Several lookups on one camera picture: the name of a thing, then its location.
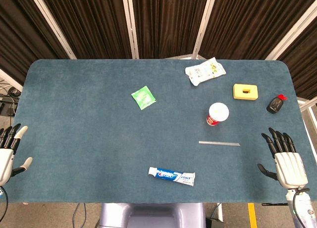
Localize white partition frame post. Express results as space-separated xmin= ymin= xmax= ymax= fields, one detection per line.
xmin=192 ymin=0 xmax=218 ymax=60
xmin=121 ymin=0 xmax=140 ymax=59
xmin=264 ymin=0 xmax=317 ymax=61
xmin=27 ymin=0 xmax=77 ymax=60

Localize yellow sponge block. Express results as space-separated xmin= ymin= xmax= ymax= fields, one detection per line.
xmin=232 ymin=83 xmax=259 ymax=100

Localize green foil sachet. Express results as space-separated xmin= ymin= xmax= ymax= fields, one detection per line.
xmin=131 ymin=85 xmax=158 ymax=111

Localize black floor cables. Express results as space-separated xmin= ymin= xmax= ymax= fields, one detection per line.
xmin=71 ymin=202 xmax=88 ymax=228

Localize red paper cup white lid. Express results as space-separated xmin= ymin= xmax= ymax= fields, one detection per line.
xmin=206 ymin=102 xmax=230 ymax=127

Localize transparent plastic straw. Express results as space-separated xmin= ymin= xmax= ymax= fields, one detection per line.
xmin=198 ymin=140 xmax=241 ymax=147

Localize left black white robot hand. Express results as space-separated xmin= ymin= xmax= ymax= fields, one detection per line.
xmin=0 ymin=123 xmax=33 ymax=186

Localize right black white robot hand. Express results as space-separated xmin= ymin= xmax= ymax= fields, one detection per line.
xmin=257 ymin=127 xmax=310 ymax=189

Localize small black bottle red cap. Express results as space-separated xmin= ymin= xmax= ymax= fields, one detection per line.
xmin=266 ymin=94 xmax=288 ymax=114

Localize black power box on floor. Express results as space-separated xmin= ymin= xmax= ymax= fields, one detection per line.
xmin=0 ymin=94 xmax=19 ymax=117

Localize lilac grey robot torso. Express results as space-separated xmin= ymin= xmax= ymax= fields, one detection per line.
xmin=98 ymin=202 xmax=206 ymax=228

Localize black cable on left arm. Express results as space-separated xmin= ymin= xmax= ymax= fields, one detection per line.
xmin=0 ymin=185 xmax=9 ymax=223

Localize brown pleated curtain panel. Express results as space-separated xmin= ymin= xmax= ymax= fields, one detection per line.
xmin=277 ymin=17 xmax=317 ymax=100
xmin=0 ymin=0 xmax=70 ymax=85
xmin=198 ymin=0 xmax=317 ymax=60
xmin=131 ymin=0 xmax=211 ymax=60
xmin=37 ymin=0 xmax=132 ymax=60

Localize blue white toothpaste tube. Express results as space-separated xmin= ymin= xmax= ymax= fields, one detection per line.
xmin=148 ymin=166 xmax=196 ymax=187

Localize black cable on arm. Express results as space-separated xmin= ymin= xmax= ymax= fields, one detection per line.
xmin=292 ymin=187 xmax=311 ymax=228
xmin=0 ymin=185 xmax=9 ymax=223

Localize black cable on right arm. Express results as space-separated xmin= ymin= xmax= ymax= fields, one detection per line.
xmin=292 ymin=187 xmax=311 ymax=228

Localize white snack bag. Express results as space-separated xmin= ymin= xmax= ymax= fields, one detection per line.
xmin=185 ymin=57 xmax=227 ymax=87

